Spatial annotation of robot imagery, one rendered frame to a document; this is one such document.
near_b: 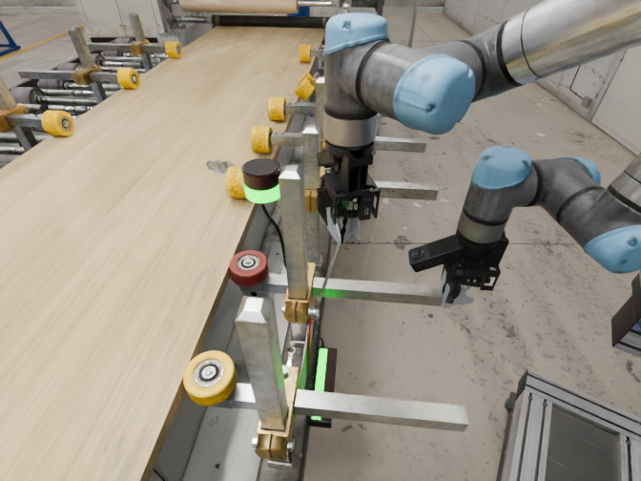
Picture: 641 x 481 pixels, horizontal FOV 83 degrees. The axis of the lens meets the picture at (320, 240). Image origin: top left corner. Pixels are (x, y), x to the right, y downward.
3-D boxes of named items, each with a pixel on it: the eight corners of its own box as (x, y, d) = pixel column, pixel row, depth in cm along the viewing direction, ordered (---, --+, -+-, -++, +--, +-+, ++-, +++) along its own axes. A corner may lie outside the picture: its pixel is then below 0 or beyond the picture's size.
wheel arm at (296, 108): (415, 115, 129) (417, 105, 127) (416, 119, 127) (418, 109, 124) (278, 110, 133) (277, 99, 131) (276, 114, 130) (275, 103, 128)
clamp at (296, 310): (316, 278, 85) (315, 261, 81) (308, 325, 75) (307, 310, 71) (292, 276, 85) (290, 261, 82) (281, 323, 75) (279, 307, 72)
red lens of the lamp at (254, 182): (284, 171, 60) (283, 158, 58) (277, 191, 55) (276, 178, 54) (248, 169, 60) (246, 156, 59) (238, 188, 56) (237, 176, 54)
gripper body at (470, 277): (491, 294, 70) (513, 248, 62) (445, 291, 70) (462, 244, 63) (482, 266, 76) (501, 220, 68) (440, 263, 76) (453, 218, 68)
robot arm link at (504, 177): (550, 164, 53) (494, 168, 52) (523, 224, 60) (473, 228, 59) (521, 140, 58) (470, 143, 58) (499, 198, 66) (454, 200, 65)
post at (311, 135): (320, 276, 110) (320, 122, 78) (319, 284, 107) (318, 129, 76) (308, 275, 110) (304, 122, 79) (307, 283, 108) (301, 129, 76)
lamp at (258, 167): (290, 256, 72) (283, 158, 58) (285, 276, 68) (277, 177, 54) (261, 254, 73) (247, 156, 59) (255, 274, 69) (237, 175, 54)
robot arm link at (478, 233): (466, 224, 60) (458, 197, 66) (460, 245, 63) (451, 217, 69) (514, 227, 59) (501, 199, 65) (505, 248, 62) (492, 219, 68)
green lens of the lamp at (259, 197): (285, 183, 61) (284, 172, 60) (279, 204, 57) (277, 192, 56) (250, 181, 62) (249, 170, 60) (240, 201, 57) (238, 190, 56)
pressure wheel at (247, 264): (275, 284, 86) (270, 248, 79) (267, 311, 80) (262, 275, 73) (241, 282, 87) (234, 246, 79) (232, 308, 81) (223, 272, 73)
